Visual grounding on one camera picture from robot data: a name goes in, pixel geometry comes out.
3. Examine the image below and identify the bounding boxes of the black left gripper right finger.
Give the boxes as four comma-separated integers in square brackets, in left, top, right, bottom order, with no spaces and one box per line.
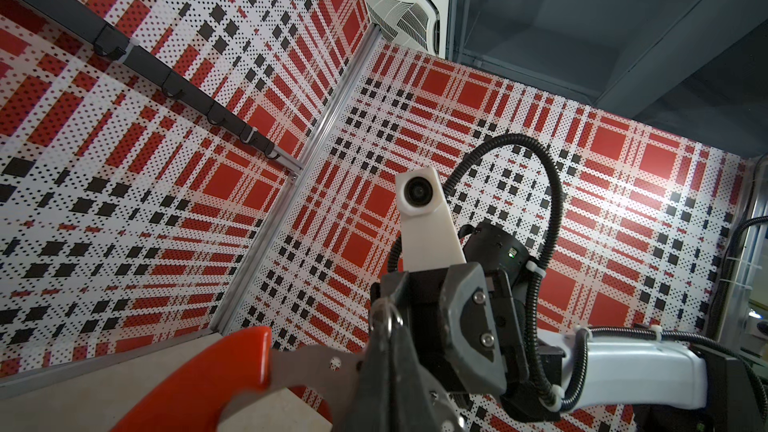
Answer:
[389,326,462,431]

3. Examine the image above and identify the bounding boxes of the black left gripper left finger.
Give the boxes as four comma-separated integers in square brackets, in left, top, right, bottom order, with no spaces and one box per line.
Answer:
[335,299,396,431]

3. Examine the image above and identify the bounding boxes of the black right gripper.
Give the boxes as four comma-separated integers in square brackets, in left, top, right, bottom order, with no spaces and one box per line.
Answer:
[370,262,561,422]

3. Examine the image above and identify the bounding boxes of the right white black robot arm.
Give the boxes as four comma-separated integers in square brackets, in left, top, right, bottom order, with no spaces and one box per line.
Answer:
[371,222,767,431]

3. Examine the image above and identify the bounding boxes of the white ceiling air vent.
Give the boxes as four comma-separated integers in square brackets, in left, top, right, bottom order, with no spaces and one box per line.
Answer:
[365,0,450,59]

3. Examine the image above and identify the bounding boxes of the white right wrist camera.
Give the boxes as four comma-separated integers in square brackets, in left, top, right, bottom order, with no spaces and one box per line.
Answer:
[395,167,466,272]

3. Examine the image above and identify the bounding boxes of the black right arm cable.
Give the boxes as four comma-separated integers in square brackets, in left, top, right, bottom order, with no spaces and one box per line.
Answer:
[386,133,768,415]

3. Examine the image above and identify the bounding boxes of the black wall hook rail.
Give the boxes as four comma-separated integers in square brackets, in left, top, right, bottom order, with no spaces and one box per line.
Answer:
[20,0,303,175]

